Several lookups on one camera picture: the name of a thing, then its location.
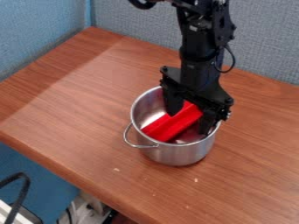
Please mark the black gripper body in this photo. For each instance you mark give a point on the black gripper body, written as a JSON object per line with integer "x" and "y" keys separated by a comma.
{"x": 199, "y": 78}

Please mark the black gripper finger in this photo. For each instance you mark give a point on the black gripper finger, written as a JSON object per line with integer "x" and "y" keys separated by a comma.
{"x": 173, "y": 98}
{"x": 210, "y": 118}

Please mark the red block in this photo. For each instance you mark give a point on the red block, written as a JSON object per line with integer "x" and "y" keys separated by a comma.
{"x": 165, "y": 128}

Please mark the stainless steel pot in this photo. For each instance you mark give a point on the stainless steel pot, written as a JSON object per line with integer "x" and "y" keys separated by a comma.
{"x": 186, "y": 149}

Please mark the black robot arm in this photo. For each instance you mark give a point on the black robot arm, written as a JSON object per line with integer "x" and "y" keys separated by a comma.
{"x": 207, "y": 31}

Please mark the white power strip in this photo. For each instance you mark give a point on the white power strip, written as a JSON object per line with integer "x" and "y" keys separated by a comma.
{"x": 86, "y": 210}

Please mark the grey white device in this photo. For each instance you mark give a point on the grey white device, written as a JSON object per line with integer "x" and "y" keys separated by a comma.
{"x": 24, "y": 217}

